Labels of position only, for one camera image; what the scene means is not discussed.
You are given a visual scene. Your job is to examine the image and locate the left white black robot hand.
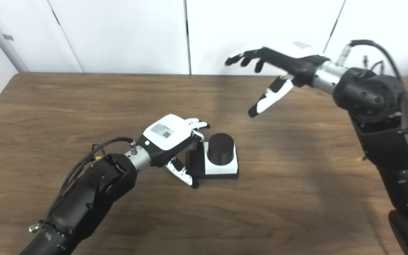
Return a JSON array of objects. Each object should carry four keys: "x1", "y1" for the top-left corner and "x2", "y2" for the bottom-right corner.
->
[{"x1": 136, "y1": 114, "x2": 211, "y2": 189}]

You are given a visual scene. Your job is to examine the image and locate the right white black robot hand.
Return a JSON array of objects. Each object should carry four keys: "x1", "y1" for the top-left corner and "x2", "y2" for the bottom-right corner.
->
[{"x1": 225, "y1": 42, "x2": 330, "y2": 118}]

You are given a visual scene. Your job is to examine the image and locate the black peg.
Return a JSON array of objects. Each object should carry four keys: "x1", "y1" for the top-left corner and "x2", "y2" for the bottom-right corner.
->
[{"x1": 186, "y1": 133, "x2": 239, "y2": 179}]

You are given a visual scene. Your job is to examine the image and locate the white square piece with hole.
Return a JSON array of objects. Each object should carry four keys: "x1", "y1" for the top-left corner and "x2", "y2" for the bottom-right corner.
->
[{"x1": 204, "y1": 142, "x2": 239, "y2": 176}]

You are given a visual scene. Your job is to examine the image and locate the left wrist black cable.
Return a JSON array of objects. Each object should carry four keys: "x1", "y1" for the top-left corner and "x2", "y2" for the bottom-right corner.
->
[{"x1": 46, "y1": 137, "x2": 137, "y2": 220}]

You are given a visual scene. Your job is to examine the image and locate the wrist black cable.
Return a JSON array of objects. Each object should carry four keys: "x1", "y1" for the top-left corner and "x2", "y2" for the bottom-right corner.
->
[
  {"x1": 337, "y1": 40, "x2": 403, "y2": 80},
  {"x1": 46, "y1": 137, "x2": 137, "y2": 220}
]

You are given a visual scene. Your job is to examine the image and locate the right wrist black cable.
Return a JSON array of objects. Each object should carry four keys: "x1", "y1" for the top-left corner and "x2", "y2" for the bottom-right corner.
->
[{"x1": 337, "y1": 40, "x2": 403, "y2": 80}]

